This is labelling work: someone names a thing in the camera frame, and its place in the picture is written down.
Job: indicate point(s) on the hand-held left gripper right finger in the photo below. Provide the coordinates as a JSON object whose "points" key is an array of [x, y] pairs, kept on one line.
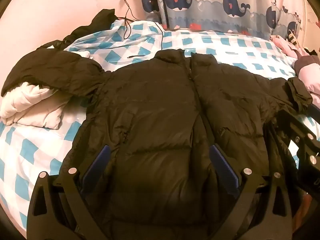
{"points": [[222, 162]]}

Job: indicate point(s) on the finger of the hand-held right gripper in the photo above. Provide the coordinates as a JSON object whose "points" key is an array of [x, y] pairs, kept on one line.
{"points": [[300, 130], [316, 110]]}

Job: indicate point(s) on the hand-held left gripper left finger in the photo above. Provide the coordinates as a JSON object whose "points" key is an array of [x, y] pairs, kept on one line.
{"points": [[98, 160]]}

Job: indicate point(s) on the black puffer jacket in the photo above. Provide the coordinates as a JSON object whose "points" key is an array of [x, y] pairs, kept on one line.
{"points": [[160, 105]]}

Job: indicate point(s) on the pink jacket with brown trim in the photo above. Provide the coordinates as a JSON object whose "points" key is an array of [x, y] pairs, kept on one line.
{"points": [[311, 72]]}

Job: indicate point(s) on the pink cloth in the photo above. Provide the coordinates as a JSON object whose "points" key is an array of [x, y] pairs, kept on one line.
{"points": [[282, 43]]}

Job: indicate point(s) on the black white striped item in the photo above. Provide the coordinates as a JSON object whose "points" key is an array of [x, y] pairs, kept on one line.
{"points": [[291, 35]]}

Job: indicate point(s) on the white padded jacket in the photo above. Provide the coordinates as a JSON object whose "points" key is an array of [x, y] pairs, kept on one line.
{"points": [[32, 105]]}

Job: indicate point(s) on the blue white checkered bed cover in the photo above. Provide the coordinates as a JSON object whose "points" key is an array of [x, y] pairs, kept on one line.
{"points": [[225, 45]]}

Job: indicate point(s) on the dark crumpled garment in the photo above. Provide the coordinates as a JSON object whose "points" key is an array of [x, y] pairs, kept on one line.
{"points": [[82, 30]]}

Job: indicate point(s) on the whale print curtain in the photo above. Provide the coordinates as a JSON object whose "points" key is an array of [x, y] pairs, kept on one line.
{"points": [[212, 5]]}

